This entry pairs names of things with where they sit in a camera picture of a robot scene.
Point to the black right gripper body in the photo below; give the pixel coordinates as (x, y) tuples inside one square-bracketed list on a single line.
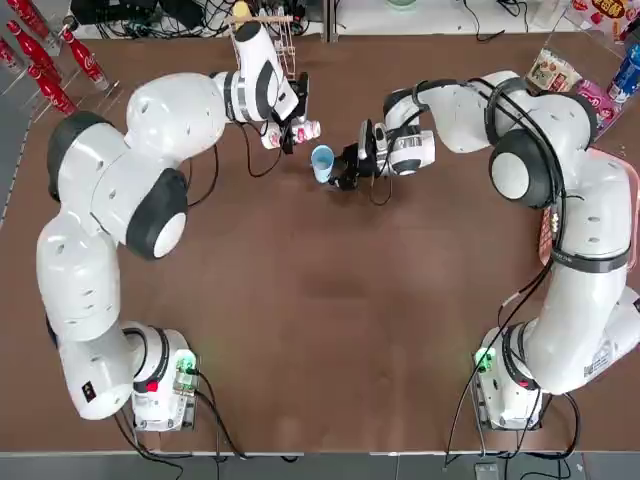
[(367, 169)]

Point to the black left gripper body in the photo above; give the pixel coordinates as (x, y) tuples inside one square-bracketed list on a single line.
[(297, 97)]

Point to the white juice bottle red label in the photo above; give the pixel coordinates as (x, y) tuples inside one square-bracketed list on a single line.
[(305, 131)]

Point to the blue ceramic cup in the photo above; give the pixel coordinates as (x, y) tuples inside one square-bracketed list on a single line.
[(322, 160)]

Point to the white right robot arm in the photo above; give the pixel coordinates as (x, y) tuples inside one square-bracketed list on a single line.
[(590, 215)]

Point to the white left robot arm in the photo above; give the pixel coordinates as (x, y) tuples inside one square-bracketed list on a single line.
[(165, 115)]

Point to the pale yellow cup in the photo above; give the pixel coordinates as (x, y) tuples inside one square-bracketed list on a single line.
[(242, 7)]

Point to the clear acrylic bottle shelf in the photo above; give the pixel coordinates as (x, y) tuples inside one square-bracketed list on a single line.
[(107, 92)]

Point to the red cola bottle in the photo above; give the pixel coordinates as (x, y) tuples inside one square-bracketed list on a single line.
[(7, 52), (87, 62), (35, 17), (50, 87), (35, 50)]

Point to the black power supply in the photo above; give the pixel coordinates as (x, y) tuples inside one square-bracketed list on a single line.
[(112, 9), (180, 12)]

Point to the white side table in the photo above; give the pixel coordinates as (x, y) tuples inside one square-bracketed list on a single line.
[(450, 22)]

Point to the white green snack packet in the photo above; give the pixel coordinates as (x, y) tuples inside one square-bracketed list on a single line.
[(552, 72)]

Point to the clear acrylic snack shelf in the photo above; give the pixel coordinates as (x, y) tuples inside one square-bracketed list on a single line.
[(565, 40)]

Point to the purple snack packet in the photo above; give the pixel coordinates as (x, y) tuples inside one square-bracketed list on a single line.
[(597, 102)]

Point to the pink plastic basket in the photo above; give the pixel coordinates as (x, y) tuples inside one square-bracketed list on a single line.
[(631, 175)]

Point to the blue snack bag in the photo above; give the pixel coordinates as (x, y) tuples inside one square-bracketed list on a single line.
[(627, 75)]

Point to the pink strawberry snack packet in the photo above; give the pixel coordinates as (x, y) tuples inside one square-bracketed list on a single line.
[(607, 12)]

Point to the grey foot pedal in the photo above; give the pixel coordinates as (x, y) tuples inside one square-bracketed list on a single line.
[(486, 471)]

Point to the aluminium frame post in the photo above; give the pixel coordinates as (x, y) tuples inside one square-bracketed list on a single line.
[(330, 20)]

